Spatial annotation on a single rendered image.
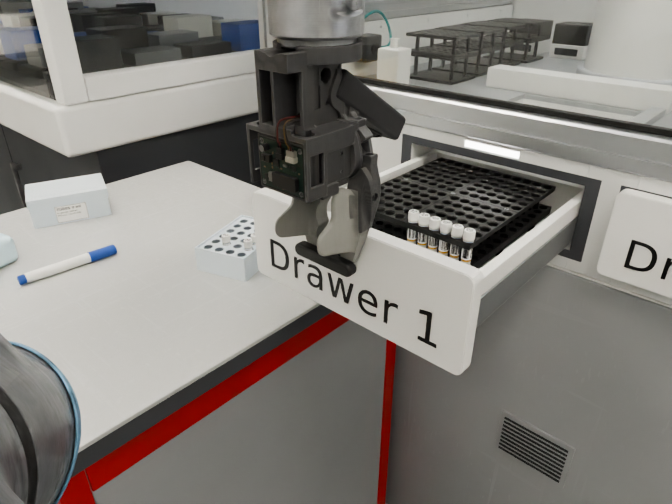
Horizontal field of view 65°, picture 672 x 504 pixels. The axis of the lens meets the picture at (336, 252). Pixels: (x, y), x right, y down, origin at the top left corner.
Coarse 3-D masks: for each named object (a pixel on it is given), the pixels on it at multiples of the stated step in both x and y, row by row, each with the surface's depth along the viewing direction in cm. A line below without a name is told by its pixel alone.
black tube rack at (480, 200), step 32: (448, 160) 79; (384, 192) 68; (416, 192) 69; (448, 192) 68; (480, 192) 69; (512, 192) 68; (544, 192) 69; (384, 224) 66; (480, 224) 60; (512, 224) 66; (448, 256) 59; (480, 256) 59
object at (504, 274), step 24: (408, 168) 79; (504, 168) 78; (552, 192) 74; (576, 192) 72; (552, 216) 63; (576, 216) 68; (528, 240) 58; (552, 240) 63; (504, 264) 54; (528, 264) 59; (504, 288) 56; (480, 312) 53
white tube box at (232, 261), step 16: (240, 224) 84; (208, 240) 79; (240, 240) 79; (208, 256) 76; (224, 256) 75; (240, 256) 76; (256, 256) 77; (208, 272) 78; (224, 272) 76; (240, 272) 75; (256, 272) 78
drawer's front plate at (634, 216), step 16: (624, 192) 61; (640, 192) 61; (624, 208) 61; (640, 208) 60; (656, 208) 59; (624, 224) 62; (640, 224) 61; (656, 224) 60; (608, 240) 64; (624, 240) 63; (640, 240) 61; (656, 240) 60; (608, 256) 65; (624, 256) 63; (640, 256) 62; (608, 272) 65; (624, 272) 64; (640, 272) 63; (656, 272) 61; (656, 288) 62
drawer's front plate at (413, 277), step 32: (256, 192) 61; (256, 224) 63; (288, 256) 61; (384, 256) 51; (416, 256) 48; (384, 288) 52; (416, 288) 49; (448, 288) 47; (480, 288) 46; (352, 320) 57; (416, 320) 51; (448, 320) 48; (416, 352) 52; (448, 352) 50
